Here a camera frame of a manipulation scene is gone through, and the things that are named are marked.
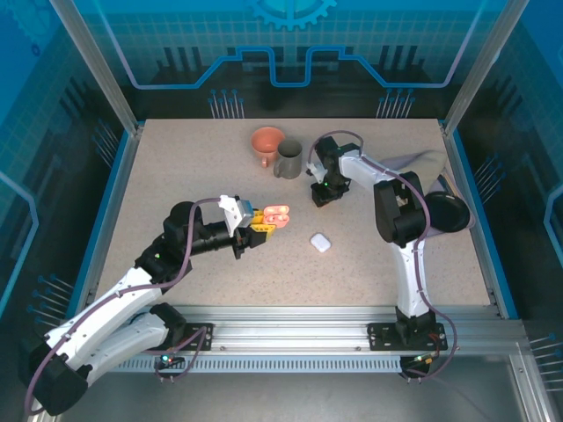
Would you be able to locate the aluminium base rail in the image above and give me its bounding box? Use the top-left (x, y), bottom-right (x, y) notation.
top-left (56, 305), bottom-right (529, 358)

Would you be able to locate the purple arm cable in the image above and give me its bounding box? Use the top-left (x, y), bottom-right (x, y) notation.
top-left (24, 197), bottom-right (223, 417)
top-left (306, 130), bottom-right (458, 384)

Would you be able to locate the white earbuds charging case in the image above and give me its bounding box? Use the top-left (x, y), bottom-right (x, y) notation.
top-left (309, 232), bottom-right (331, 254)

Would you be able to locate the lavender plastic tray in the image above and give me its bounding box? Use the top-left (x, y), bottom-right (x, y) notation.
top-left (378, 153), bottom-right (477, 230)

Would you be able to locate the pink ceramic mug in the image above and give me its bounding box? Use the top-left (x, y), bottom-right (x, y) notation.
top-left (250, 127), bottom-right (286, 169)

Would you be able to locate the slotted grey cable duct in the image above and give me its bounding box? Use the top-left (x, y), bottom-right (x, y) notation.
top-left (118, 354), bottom-right (404, 375)

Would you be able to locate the beige folded cloth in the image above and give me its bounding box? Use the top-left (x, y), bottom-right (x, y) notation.
top-left (382, 149), bottom-right (449, 199)

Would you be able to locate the small circuit board with LEDs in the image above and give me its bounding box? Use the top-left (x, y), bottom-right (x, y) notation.
top-left (402, 353), bottom-right (441, 370)
top-left (158, 353), bottom-right (186, 370)

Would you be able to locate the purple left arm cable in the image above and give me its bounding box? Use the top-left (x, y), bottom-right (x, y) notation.
top-left (24, 197), bottom-right (223, 417)

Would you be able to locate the aluminium frame post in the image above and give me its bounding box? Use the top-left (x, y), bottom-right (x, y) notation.
top-left (442, 0), bottom-right (523, 135)
top-left (48, 0), bottom-right (144, 135)

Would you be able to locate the pink earbuds charging case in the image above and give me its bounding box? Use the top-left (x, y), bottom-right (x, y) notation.
top-left (262, 202), bottom-right (293, 230)

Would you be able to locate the aluminium side rail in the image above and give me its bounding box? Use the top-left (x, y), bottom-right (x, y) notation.
top-left (441, 122), bottom-right (508, 318)
top-left (72, 125), bottom-right (145, 320)

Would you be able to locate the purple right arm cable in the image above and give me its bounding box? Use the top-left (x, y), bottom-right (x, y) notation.
top-left (306, 130), bottom-right (458, 384)

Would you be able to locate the grey ceramic mug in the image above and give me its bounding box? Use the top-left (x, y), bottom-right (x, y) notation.
top-left (273, 139), bottom-right (303, 179)

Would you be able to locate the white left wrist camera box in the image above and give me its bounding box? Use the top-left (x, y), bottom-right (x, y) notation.
top-left (218, 194), bottom-right (257, 235)

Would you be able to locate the black round bowl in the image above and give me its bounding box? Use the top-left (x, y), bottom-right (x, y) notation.
top-left (424, 191), bottom-right (471, 234)

